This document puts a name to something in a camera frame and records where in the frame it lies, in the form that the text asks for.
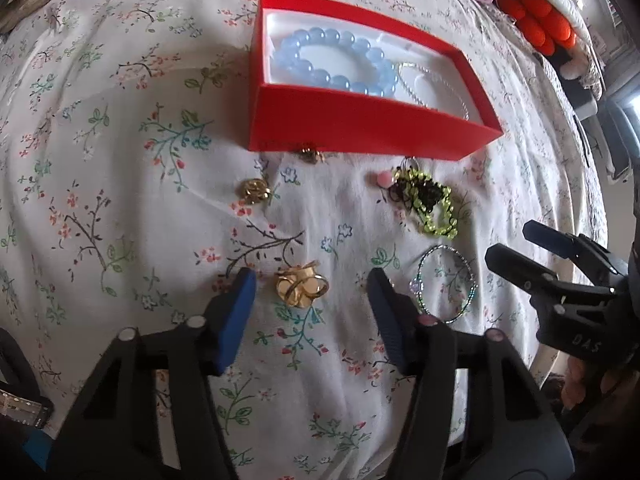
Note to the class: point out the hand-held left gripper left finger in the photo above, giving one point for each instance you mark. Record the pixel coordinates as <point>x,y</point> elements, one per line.
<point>234,320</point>

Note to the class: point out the red jewelry box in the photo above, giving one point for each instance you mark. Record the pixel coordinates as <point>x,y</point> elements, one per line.
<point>360,125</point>

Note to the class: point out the small gold earring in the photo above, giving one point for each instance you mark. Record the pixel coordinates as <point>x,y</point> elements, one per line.
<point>311,155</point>

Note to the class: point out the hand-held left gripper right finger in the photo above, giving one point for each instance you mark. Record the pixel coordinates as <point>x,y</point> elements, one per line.
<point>391,321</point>

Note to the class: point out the orange plush toy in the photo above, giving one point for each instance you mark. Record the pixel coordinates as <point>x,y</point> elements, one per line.
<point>535,15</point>

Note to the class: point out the green and black beaded ornament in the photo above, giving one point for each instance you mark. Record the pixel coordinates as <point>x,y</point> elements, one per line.
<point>425,202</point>

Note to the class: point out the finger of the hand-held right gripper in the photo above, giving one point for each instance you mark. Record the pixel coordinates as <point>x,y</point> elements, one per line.
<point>547,237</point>
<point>515,265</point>

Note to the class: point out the person's right hand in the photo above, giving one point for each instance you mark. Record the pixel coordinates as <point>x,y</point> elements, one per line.
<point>575,385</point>

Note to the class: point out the floral bedsheet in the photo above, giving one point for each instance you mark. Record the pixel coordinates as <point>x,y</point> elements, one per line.
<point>125,160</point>

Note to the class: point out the pink bead charm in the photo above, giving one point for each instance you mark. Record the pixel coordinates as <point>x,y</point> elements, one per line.
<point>384,179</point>

